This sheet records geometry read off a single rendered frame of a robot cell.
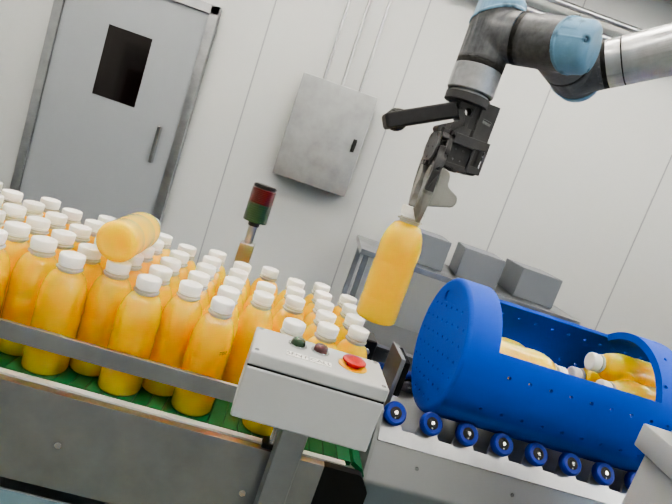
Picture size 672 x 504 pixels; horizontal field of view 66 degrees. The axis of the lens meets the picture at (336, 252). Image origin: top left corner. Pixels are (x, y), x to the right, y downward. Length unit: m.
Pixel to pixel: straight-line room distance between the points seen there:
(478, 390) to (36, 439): 0.74
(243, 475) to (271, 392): 0.23
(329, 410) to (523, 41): 0.59
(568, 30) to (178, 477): 0.89
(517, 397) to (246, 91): 3.74
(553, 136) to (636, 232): 1.09
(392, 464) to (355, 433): 0.30
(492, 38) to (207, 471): 0.81
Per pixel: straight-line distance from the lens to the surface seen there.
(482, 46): 0.86
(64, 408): 0.94
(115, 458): 0.96
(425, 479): 1.08
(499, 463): 1.13
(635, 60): 0.94
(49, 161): 4.89
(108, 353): 0.91
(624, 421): 1.16
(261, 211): 1.34
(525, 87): 4.64
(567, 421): 1.11
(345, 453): 0.98
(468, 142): 0.84
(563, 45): 0.83
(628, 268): 5.08
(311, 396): 0.74
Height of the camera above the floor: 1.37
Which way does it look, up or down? 9 degrees down
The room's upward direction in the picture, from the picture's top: 19 degrees clockwise
